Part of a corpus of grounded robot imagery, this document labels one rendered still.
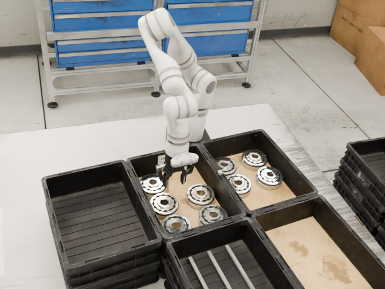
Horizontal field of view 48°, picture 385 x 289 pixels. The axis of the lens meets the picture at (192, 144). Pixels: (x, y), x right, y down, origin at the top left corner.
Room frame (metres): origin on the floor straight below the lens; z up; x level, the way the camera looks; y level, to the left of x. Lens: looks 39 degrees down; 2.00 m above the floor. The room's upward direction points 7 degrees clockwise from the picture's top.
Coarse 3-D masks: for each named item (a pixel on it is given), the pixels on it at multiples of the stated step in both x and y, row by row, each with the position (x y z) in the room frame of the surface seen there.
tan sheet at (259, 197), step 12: (228, 156) 1.38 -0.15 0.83; (240, 156) 1.39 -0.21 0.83; (240, 168) 1.32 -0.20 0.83; (252, 180) 1.25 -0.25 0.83; (252, 192) 1.19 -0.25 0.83; (264, 192) 1.19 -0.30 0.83; (276, 192) 1.20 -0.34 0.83; (288, 192) 1.21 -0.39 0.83; (252, 204) 1.12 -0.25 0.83; (264, 204) 1.13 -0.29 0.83
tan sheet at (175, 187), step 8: (184, 168) 1.28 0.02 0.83; (176, 176) 1.23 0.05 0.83; (192, 176) 1.24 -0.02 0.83; (200, 176) 1.24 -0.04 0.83; (168, 184) 1.18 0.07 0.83; (176, 184) 1.18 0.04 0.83; (184, 184) 1.19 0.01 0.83; (192, 184) 1.19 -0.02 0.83; (168, 192) 1.14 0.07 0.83; (176, 192) 1.14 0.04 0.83; (184, 192) 1.15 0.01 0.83; (184, 200) 1.10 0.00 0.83; (216, 200) 1.12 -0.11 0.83; (184, 208) 1.07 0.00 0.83; (192, 208) 1.07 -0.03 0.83; (184, 216) 1.03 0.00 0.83; (192, 216) 1.03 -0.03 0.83; (192, 224) 1.00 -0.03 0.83
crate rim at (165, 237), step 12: (192, 144) 1.31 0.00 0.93; (144, 156) 1.21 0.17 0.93; (204, 156) 1.25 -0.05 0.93; (132, 168) 1.14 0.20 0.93; (144, 192) 1.03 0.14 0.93; (228, 192) 1.07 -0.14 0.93; (240, 204) 1.02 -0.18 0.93; (156, 216) 0.93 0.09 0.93; (240, 216) 0.97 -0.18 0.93; (192, 228) 0.89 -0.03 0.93; (204, 228) 0.90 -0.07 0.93
